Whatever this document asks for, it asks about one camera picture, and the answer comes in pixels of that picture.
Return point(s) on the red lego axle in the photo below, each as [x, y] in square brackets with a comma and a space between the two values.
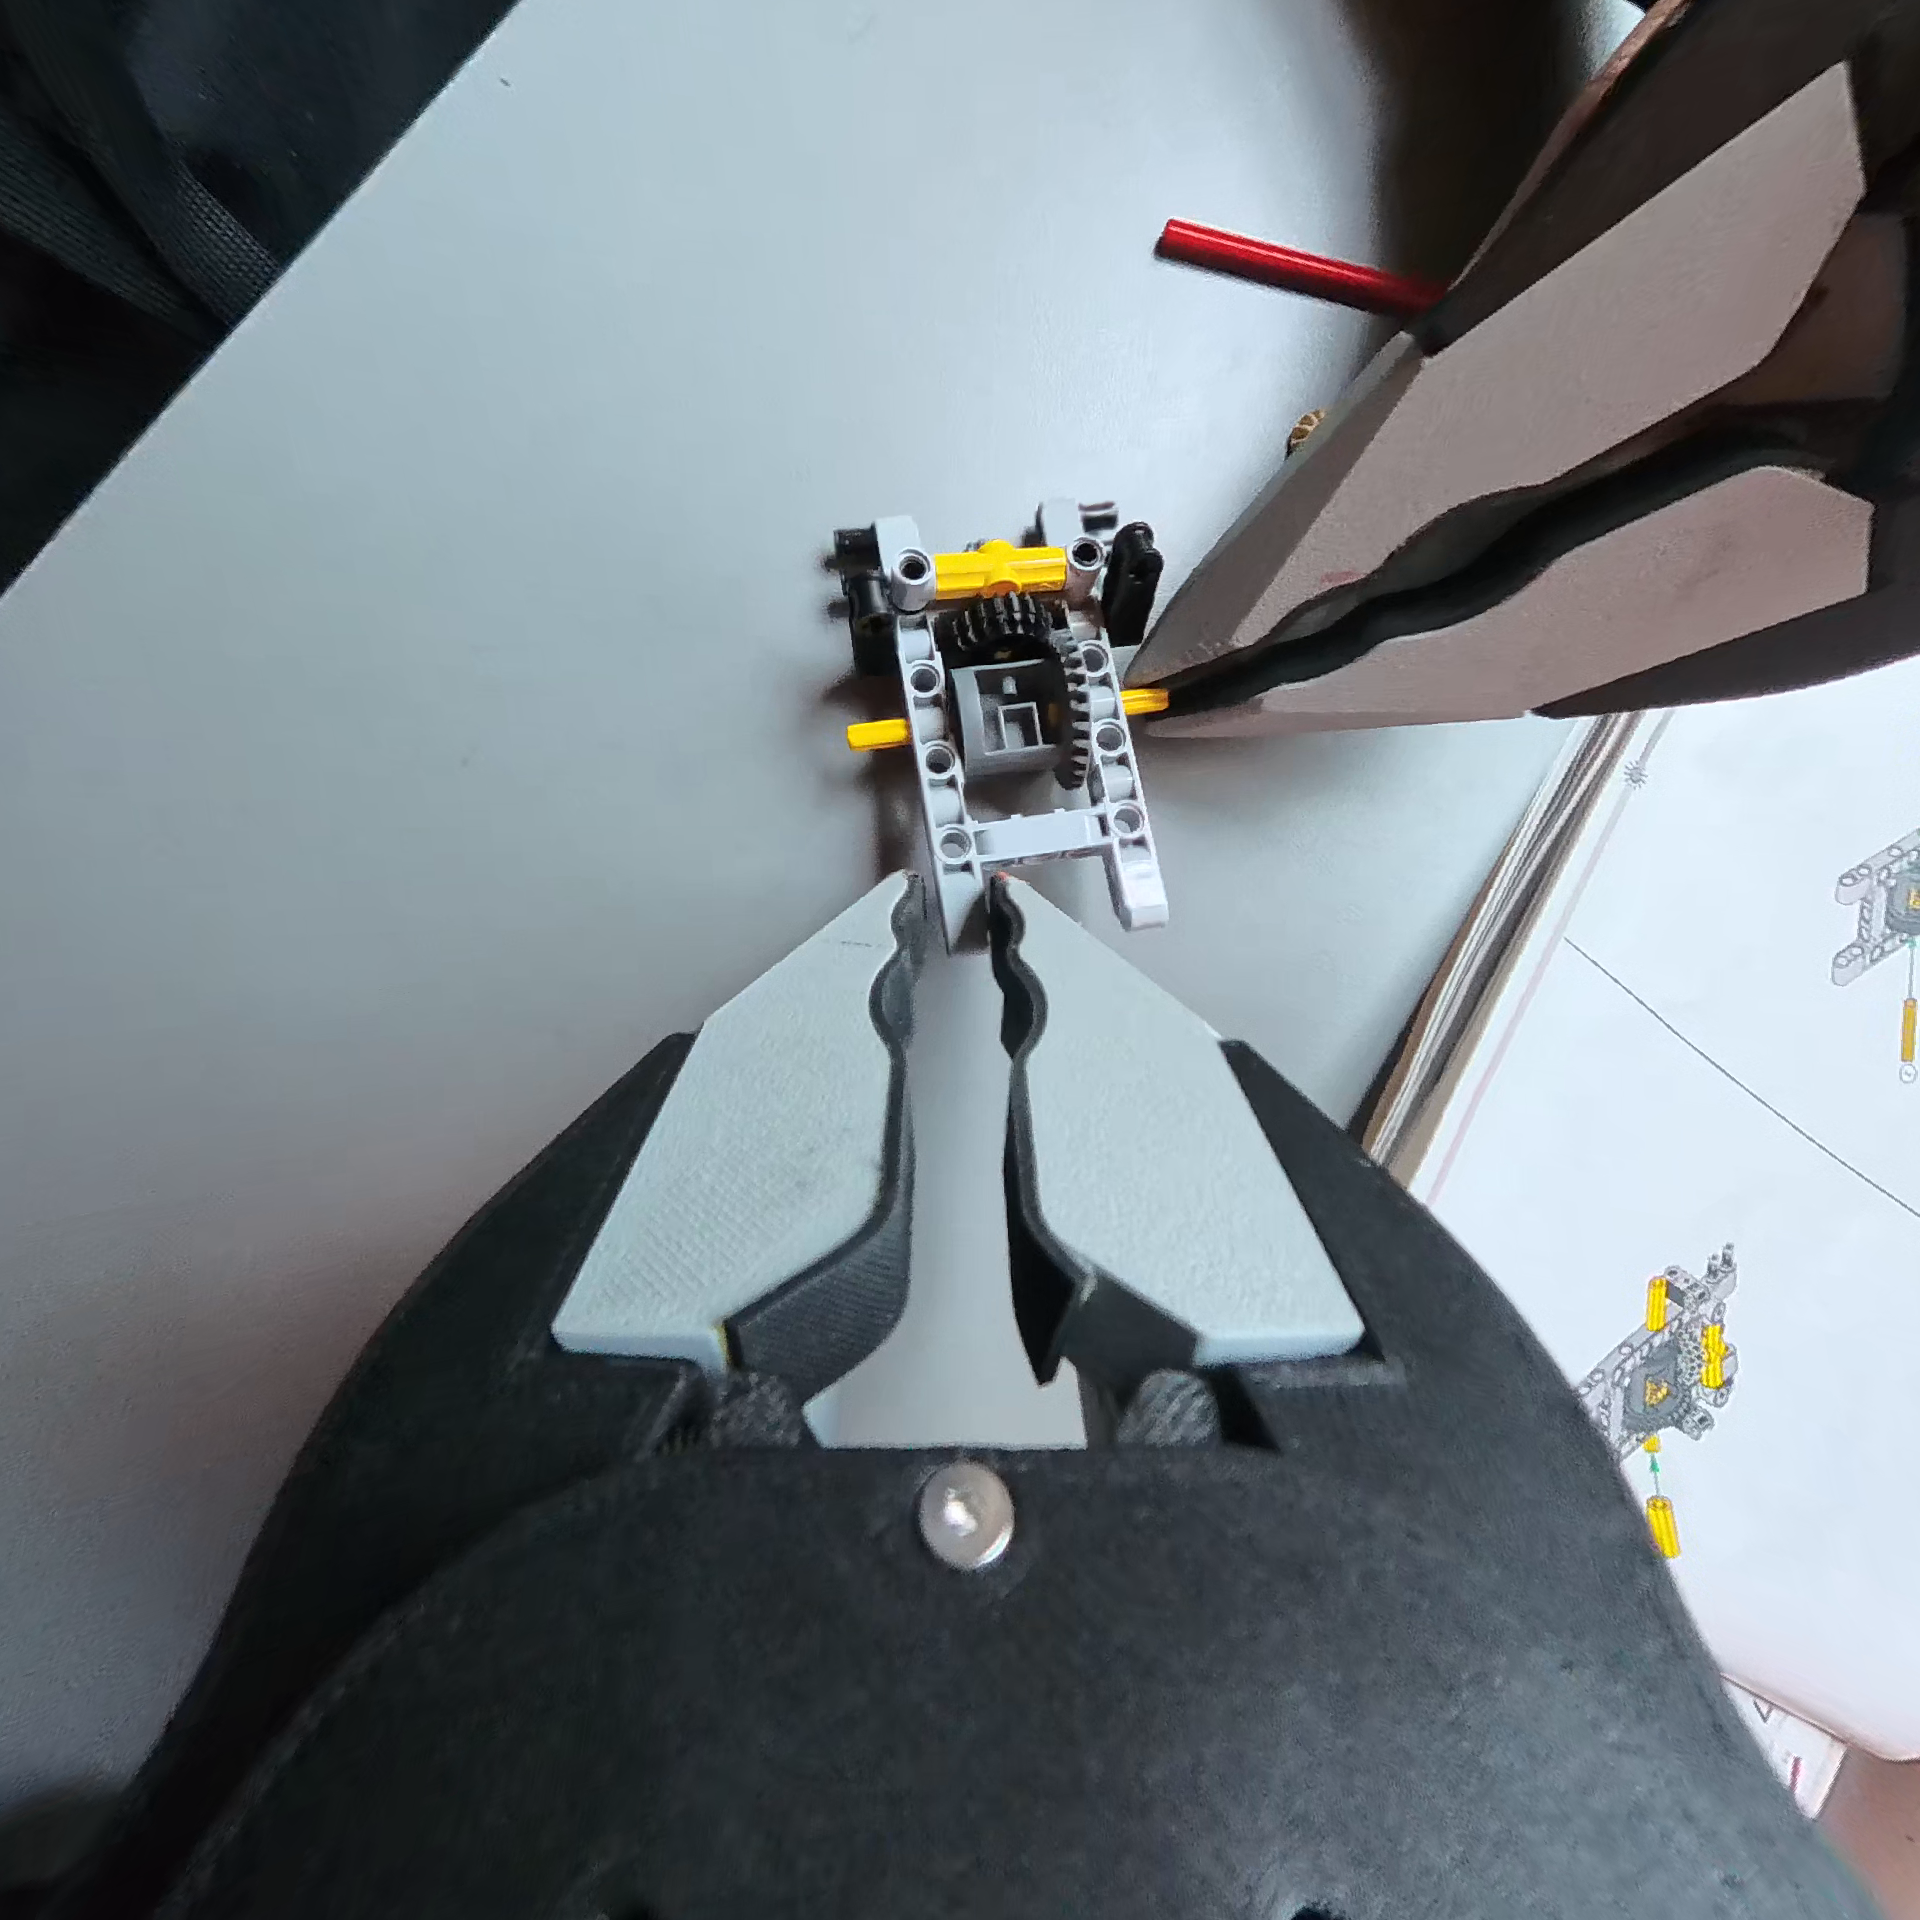
[1290, 268]

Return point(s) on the white lego instruction booklet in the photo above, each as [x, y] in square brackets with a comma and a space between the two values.
[1723, 1200]

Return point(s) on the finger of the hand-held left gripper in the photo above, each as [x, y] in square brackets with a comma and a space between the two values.
[1651, 600]
[1576, 346]

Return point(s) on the person's black clothing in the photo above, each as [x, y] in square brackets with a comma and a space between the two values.
[345, 90]

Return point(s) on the grey lego gear frame assembly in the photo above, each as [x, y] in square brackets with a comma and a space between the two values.
[974, 704]

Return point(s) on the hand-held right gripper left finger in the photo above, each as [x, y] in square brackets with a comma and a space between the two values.
[751, 1185]

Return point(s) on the tan lego bevel gear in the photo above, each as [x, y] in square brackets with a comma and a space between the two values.
[1306, 434]

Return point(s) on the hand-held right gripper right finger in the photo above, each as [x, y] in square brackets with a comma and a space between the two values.
[1171, 1185]

